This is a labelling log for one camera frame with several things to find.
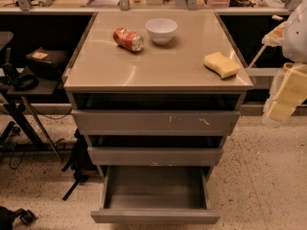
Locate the white padded gripper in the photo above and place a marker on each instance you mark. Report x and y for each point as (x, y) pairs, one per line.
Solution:
(296, 37)

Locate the grey bottom drawer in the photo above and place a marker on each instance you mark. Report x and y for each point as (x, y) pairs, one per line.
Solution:
(145, 194)

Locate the grey drawer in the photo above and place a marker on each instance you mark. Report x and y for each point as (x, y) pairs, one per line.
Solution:
(145, 194)
(156, 114)
(156, 150)

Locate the grey drawer cabinet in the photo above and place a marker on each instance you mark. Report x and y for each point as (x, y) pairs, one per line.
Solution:
(102, 66)

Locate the grey top drawer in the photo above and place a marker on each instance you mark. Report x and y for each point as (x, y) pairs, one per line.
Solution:
(156, 114)

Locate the grey middle drawer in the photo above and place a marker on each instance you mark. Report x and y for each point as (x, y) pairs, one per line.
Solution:
(156, 150)

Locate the yellow sponge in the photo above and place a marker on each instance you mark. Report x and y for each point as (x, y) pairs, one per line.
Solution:
(223, 66)

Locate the white bowl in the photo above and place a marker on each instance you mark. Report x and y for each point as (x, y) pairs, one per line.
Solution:
(161, 30)

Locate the red crushed soda can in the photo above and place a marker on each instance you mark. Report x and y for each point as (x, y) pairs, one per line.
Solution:
(128, 39)

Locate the black bag on stand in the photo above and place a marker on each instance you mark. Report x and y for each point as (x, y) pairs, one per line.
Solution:
(47, 64)

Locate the black headphones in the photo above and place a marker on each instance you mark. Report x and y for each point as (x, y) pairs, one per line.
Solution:
(18, 81)

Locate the black object floor corner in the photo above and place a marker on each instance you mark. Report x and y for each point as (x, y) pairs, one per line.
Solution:
(7, 217)

